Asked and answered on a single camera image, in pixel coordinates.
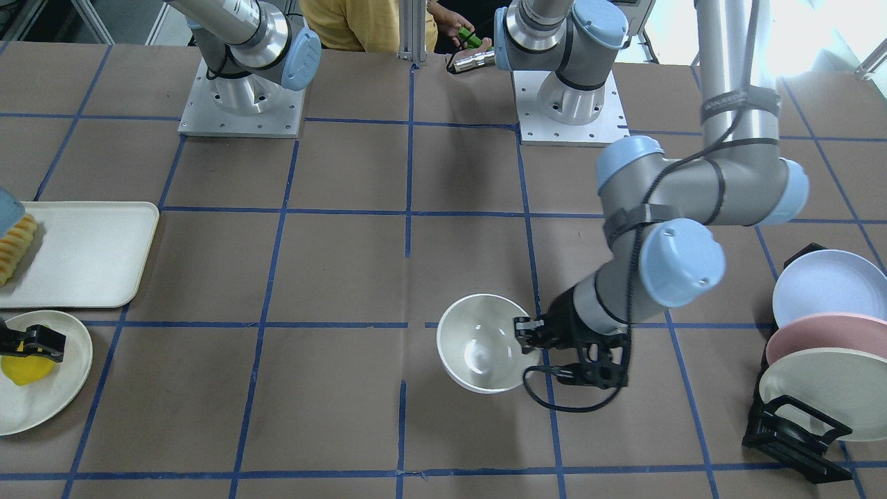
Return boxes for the person in yellow shirt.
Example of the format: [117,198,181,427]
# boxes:
[299,1,475,53]

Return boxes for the pink plate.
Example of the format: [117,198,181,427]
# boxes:
[764,313,886,365]

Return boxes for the sliced orange pieces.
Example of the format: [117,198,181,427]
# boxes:
[1,213,38,286]

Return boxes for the cream ceramic bowl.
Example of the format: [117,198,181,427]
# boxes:
[435,293,541,394]

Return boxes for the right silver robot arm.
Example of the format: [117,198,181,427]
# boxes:
[2,1,321,362]

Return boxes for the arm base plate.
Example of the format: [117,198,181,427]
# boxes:
[178,60,306,139]
[512,71,630,148]

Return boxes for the cream plate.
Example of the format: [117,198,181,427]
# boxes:
[758,348,886,441]

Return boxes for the white rectangular tray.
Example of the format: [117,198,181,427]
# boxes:
[1,201,159,309]

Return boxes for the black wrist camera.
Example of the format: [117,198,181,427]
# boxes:
[554,332,631,389]

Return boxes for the green handled stick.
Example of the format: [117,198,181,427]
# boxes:
[457,26,482,50]

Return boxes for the black dish rack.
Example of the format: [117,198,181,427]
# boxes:
[741,243,854,484]

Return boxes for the white round plate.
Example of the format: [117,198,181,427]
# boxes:
[1,310,93,436]

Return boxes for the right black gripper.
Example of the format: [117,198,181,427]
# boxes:
[0,318,67,363]

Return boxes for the yellow lemon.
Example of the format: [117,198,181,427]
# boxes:
[2,355,56,386]

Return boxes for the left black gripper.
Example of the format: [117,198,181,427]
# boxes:
[513,288,590,354]

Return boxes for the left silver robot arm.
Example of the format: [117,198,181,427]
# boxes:
[514,1,810,351]

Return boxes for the aluminium frame post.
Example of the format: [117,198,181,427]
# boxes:
[396,0,428,67]

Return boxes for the lavender blue plate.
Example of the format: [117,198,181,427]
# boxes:
[772,249,886,326]

